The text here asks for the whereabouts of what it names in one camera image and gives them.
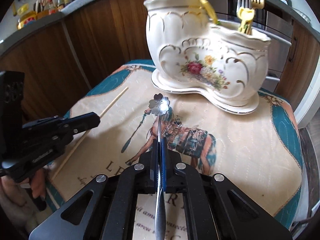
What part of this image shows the white ceramic utensil holder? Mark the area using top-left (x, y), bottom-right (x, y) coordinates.
top-left (144, 0), bottom-right (271, 115)

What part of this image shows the wooden cabinet door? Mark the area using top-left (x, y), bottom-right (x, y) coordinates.
top-left (1, 0), bottom-right (150, 122)
top-left (275, 21), bottom-right (319, 110)

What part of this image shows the silver fork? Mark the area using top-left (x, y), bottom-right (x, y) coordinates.
top-left (236, 0), bottom-right (251, 16)

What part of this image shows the right wooden cabinet door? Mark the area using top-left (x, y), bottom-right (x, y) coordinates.
top-left (275, 21), bottom-right (319, 110)

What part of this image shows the silver flower spoon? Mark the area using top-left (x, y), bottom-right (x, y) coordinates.
top-left (149, 93), bottom-right (170, 239)

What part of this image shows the left hand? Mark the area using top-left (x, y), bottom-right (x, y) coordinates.
top-left (1, 168), bottom-right (46, 206)

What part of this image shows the quilted horse print cloth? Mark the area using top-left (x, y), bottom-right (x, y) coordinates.
top-left (46, 60), bottom-right (303, 228)

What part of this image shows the wooden chopstick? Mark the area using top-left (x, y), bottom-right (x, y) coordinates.
top-left (52, 87), bottom-right (129, 180)

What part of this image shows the stainless steel oven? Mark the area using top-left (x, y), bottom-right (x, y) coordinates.
top-left (208, 0), bottom-right (293, 92)

